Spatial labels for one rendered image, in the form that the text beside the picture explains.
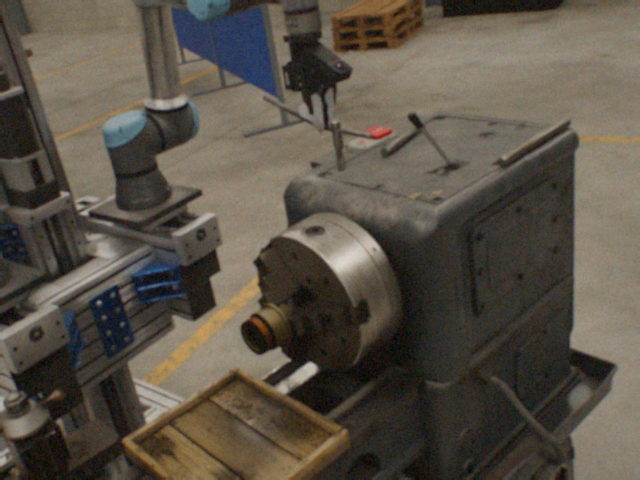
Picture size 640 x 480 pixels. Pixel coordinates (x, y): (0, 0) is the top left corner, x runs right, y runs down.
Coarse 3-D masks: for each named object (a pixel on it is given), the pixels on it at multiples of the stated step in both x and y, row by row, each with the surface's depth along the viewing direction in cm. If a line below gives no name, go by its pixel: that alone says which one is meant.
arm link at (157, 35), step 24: (144, 0) 172; (144, 24) 177; (168, 24) 179; (144, 48) 181; (168, 48) 181; (168, 72) 184; (168, 96) 187; (168, 120) 189; (192, 120) 194; (168, 144) 191
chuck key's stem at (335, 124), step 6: (336, 120) 153; (336, 126) 153; (336, 132) 153; (336, 138) 154; (336, 144) 155; (342, 144) 155; (336, 150) 156; (336, 156) 157; (342, 156) 156; (336, 162) 157; (342, 162) 157; (342, 168) 157
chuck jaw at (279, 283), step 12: (264, 252) 146; (276, 252) 147; (264, 264) 145; (276, 264) 146; (264, 276) 144; (276, 276) 145; (288, 276) 146; (264, 288) 145; (276, 288) 144; (288, 288) 145; (300, 288) 146; (264, 300) 143; (276, 300) 143
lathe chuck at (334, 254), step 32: (320, 224) 144; (288, 256) 145; (320, 256) 136; (352, 256) 138; (320, 288) 141; (352, 288) 135; (384, 288) 140; (384, 320) 141; (320, 352) 151; (352, 352) 142
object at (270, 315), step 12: (264, 312) 139; (276, 312) 139; (288, 312) 141; (252, 324) 137; (264, 324) 138; (276, 324) 138; (288, 324) 139; (252, 336) 142; (264, 336) 136; (276, 336) 138; (288, 336) 140; (252, 348) 141; (264, 348) 137; (276, 348) 140
